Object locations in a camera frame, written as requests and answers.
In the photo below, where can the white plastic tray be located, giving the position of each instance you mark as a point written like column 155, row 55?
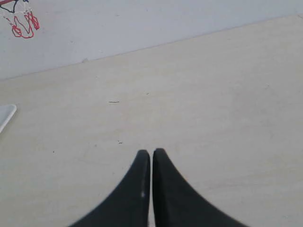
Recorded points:
column 6, row 113

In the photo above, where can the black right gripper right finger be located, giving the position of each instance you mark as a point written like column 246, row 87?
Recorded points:
column 177, row 204

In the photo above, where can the red mini basketball hoop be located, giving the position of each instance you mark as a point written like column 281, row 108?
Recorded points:
column 19, row 15

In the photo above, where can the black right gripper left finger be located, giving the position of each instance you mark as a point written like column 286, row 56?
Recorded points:
column 128, row 204

